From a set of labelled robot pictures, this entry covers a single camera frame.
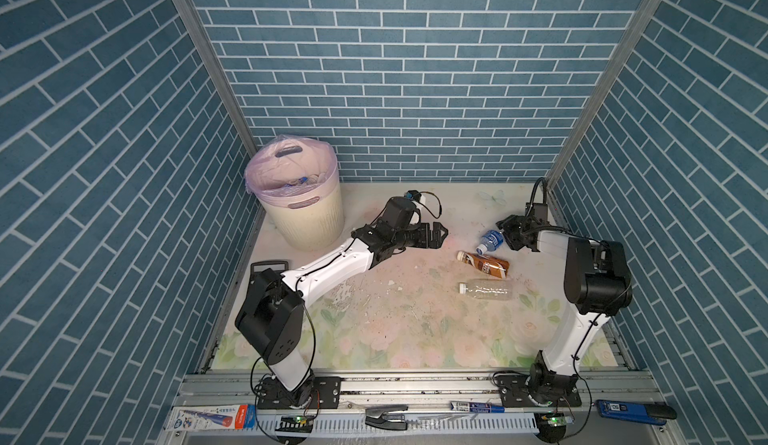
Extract white red blue box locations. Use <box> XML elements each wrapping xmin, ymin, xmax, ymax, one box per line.
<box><xmin>164</xmin><ymin>404</ymin><xmax>255</xmax><ymax>431</ymax></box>

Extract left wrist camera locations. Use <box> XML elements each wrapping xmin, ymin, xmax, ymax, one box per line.
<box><xmin>379</xmin><ymin>190</ymin><xmax>422</xmax><ymax>230</ymax></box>

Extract clear bottle blue cap label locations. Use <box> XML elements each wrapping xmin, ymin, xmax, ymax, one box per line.
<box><xmin>291</xmin><ymin>176</ymin><xmax>318</xmax><ymax>187</ymax></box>

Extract brown coffee bottle right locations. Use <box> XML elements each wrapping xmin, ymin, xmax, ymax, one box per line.
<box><xmin>457</xmin><ymin>251</ymin><xmax>510</xmax><ymax>279</ymax></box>

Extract black calculator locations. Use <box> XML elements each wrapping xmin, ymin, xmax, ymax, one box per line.
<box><xmin>250</xmin><ymin>260</ymin><xmax>290</xmax><ymax>275</ymax></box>

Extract blue black hand tool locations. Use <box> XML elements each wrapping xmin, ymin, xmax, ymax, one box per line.
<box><xmin>595</xmin><ymin>399</ymin><xmax>677</xmax><ymax>426</ymax></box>

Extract black pliers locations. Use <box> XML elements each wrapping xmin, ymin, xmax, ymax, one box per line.
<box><xmin>365</xmin><ymin>404</ymin><xmax>409</xmax><ymax>431</ymax></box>

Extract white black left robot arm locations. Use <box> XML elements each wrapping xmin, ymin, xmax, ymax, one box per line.
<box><xmin>234</xmin><ymin>220</ymin><xmax>448</xmax><ymax>392</ymax></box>

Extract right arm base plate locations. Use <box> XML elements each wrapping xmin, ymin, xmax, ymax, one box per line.
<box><xmin>492</xmin><ymin>371</ymin><xmax>582</xmax><ymax>408</ymax></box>

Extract blue marker pen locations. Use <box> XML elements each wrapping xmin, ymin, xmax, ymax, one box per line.
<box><xmin>450</xmin><ymin>401</ymin><xmax>505</xmax><ymax>414</ymax></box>

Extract cream bin with pink liner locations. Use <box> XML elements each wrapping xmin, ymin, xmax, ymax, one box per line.
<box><xmin>244</xmin><ymin>135</ymin><xmax>344</xmax><ymax>251</ymax></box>

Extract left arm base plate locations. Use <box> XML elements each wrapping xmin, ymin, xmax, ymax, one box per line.
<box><xmin>256</xmin><ymin>375</ymin><xmax>341</xmax><ymax>410</ymax></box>

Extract clear bottle white cap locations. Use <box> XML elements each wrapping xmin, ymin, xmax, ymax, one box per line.
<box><xmin>458</xmin><ymin>279</ymin><xmax>513</xmax><ymax>301</ymax></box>

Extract white slotted cable duct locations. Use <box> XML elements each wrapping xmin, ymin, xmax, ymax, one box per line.
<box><xmin>254</xmin><ymin>413</ymin><xmax>539</xmax><ymax>438</ymax></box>

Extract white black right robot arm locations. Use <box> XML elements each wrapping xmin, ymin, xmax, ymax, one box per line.
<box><xmin>496</xmin><ymin>202</ymin><xmax>632</xmax><ymax>391</ymax></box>

